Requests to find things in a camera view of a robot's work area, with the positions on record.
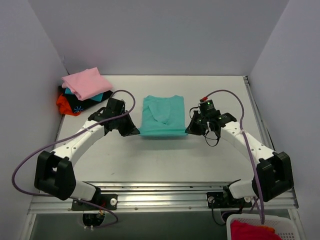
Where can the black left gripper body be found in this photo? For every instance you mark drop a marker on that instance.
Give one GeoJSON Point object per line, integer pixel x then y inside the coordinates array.
{"type": "Point", "coordinates": [125, 125]}

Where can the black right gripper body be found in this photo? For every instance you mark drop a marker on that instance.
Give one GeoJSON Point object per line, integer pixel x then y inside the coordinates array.
{"type": "Point", "coordinates": [197, 124]}

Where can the teal t shirt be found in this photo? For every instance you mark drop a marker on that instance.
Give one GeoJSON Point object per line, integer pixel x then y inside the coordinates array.
{"type": "Point", "coordinates": [163, 117]}

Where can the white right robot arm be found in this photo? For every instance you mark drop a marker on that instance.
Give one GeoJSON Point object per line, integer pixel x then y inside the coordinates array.
{"type": "Point", "coordinates": [272, 171]}

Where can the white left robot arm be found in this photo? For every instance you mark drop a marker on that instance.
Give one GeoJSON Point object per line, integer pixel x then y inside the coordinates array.
{"type": "Point", "coordinates": [54, 173]}

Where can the black folded patterned t shirt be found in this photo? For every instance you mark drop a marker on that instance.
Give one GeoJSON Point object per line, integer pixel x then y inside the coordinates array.
{"type": "Point", "coordinates": [82, 105]}

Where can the pink folded t shirt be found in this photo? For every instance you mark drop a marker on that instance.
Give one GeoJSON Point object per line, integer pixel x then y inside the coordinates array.
{"type": "Point", "coordinates": [86, 84]}

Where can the orange folded t shirt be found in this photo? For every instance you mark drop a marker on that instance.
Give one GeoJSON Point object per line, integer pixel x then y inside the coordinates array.
{"type": "Point", "coordinates": [64, 107]}

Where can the magenta t shirt in basket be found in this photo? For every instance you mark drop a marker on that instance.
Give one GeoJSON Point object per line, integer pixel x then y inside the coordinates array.
{"type": "Point", "coordinates": [245, 231]}

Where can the orange garment in basket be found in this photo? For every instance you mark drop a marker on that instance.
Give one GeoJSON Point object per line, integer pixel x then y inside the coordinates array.
{"type": "Point", "coordinates": [267, 230]}

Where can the white plastic laundry basket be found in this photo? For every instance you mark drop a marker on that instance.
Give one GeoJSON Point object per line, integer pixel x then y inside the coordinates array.
{"type": "Point", "coordinates": [285, 228]}

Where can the aluminium table frame rails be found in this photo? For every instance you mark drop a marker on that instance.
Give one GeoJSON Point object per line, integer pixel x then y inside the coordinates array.
{"type": "Point", "coordinates": [161, 183]}

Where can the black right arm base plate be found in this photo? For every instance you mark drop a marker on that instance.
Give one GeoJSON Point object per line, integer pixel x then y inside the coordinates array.
{"type": "Point", "coordinates": [218, 200]}

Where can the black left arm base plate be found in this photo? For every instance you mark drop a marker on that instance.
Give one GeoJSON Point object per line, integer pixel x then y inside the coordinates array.
{"type": "Point", "coordinates": [108, 201]}

